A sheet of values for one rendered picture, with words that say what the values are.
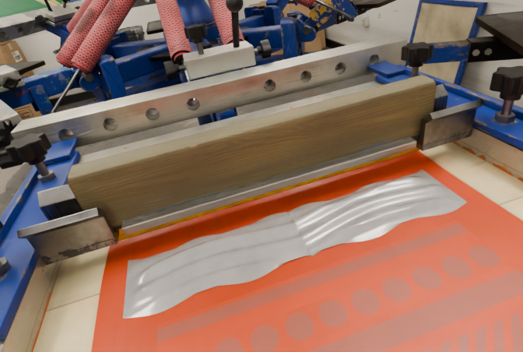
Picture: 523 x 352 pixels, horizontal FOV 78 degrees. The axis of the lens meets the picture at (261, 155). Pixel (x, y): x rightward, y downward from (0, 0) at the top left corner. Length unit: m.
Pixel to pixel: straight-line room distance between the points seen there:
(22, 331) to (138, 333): 0.09
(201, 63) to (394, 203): 0.39
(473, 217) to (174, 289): 0.30
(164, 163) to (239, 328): 0.17
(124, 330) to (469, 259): 0.31
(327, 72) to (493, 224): 0.36
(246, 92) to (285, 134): 0.24
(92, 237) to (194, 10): 0.85
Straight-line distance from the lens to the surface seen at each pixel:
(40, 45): 4.70
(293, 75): 0.59
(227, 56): 0.61
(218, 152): 0.34
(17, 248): 0.41
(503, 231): 0.39
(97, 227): 0.37
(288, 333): 0.29
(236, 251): 0.34
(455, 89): 0.55
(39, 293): 0.39
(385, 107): 0.40
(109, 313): 0.36
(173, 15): 0.84
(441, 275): 0.33
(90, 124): 0.58
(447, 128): 0.45
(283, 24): 1.00
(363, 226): 0.35
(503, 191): 0.44
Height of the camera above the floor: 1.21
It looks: 31 degrees down
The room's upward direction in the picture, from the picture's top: 10 degrees counter-clockwise
